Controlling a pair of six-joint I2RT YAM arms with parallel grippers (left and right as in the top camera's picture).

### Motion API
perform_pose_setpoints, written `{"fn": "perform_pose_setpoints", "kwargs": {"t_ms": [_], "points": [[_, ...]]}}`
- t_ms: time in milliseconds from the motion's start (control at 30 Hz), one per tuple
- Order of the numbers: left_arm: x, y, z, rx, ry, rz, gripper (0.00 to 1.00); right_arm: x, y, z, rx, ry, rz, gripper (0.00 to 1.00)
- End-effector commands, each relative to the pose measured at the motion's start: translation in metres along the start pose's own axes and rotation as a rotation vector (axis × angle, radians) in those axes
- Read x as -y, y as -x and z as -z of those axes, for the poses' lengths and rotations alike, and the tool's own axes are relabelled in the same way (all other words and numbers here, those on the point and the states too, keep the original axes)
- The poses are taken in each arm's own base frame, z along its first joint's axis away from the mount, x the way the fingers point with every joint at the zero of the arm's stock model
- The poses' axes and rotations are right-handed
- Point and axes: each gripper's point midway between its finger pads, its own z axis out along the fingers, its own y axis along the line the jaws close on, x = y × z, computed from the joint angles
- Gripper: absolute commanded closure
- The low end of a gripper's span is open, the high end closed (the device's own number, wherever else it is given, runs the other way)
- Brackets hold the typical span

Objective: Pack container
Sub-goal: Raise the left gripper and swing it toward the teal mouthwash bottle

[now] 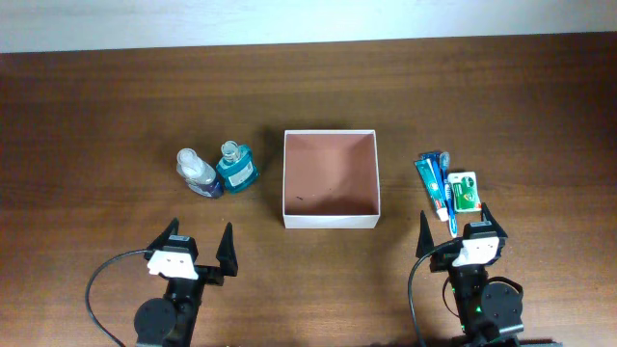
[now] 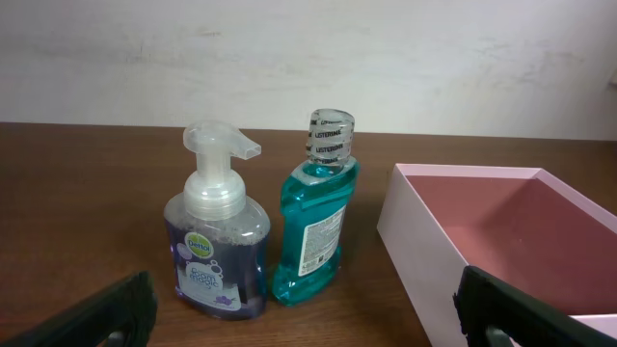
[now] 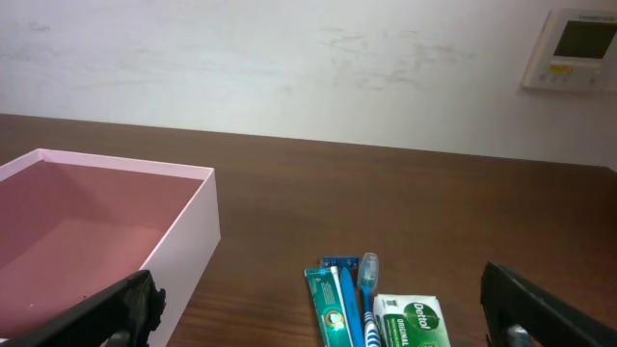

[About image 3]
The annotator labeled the green toothpaste tube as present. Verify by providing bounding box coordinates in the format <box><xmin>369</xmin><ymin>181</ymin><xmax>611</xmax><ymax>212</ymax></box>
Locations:
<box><xmin>304</xmin><ymin>266</ymin><xmax>353</xmax><ymax>347</ymax></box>

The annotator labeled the pink open cardboard box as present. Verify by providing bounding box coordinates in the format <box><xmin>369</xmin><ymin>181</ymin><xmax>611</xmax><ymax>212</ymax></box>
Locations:
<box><xmin>1</xmin><ymin>148</ymin><xmax>221</xmax><ymax>346</ymax></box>

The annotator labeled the green Dettol soap packet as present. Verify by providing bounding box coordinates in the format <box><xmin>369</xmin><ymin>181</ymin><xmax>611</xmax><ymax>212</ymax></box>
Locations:
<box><xmin>373</xmin><ymin>294</ymin><xmax>450</xmax><ymax>347</ymax></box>

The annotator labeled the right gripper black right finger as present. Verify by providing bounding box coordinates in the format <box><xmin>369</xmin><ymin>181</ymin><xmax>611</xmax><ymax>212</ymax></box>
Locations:
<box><xmin>480</xmin><ymin>262</ymin><xmax>616</xmax><ymax>347</ymax></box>

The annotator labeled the white wall control panel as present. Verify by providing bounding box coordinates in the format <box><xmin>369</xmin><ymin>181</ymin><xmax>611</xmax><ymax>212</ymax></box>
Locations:
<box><xmin>522</xmin><ymin>9</ymin><xmax>616</xmax><ymax>93</ymax></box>

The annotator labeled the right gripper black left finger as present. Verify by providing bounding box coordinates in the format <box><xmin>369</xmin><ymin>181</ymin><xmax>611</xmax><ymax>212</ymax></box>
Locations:
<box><xmin>3</xmin><ymin>270</ymin><xmax>167</xmax><ymax>347</ymax></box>

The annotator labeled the blue white toothbrush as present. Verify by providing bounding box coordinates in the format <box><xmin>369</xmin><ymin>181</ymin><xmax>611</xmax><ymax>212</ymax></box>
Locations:
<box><xmin>358</xmin><ymin>253</ymin><xmax>381</xmax><ymax>347</ymax></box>

